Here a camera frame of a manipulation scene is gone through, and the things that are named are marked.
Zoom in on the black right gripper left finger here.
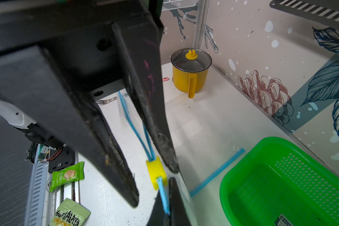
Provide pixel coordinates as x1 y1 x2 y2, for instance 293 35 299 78
147 192 170 226

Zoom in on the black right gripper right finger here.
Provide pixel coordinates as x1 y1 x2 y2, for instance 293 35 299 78
169 177 191 226

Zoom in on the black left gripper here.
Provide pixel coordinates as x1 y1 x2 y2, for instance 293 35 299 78
0 1 163 96

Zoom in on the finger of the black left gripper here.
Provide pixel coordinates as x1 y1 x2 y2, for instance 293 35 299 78
113 16 179 173
0 46 139 207

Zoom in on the large clear zip-top bag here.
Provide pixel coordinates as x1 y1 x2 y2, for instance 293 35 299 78
117 91 198 226

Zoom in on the green printed snack bag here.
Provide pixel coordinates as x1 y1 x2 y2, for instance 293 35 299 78
49 198 91 226

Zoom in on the yellow pot with lid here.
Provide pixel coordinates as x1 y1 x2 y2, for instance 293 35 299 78
171 48 212 98

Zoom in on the small green snack packet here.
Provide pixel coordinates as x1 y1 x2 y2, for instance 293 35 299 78
49 162 84 192

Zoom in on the green plastic basket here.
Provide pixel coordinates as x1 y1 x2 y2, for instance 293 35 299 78
219 137 339 226

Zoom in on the white wire mesh basket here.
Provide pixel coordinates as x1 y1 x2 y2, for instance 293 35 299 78
162 0 199 11

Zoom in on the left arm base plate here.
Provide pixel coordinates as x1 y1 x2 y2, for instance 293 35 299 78
48 147 75 173

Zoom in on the black hanging wire shelf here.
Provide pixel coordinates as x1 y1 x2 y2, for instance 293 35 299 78
269 0 339 30

